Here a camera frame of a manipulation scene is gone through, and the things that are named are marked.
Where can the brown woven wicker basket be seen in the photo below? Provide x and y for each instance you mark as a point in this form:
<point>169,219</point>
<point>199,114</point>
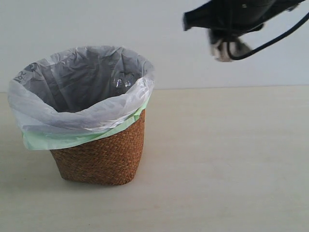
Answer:
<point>113,160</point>

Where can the red label plastic bottle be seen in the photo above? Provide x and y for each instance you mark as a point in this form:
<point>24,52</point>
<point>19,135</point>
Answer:
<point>121,82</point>

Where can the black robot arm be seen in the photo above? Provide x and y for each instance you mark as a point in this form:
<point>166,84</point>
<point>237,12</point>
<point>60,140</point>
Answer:
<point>273,8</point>

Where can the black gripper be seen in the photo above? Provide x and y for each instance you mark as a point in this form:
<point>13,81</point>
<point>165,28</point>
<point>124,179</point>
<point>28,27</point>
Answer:
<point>241,16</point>

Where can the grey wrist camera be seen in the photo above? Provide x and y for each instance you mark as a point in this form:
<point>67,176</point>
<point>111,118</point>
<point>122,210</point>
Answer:
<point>219,50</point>

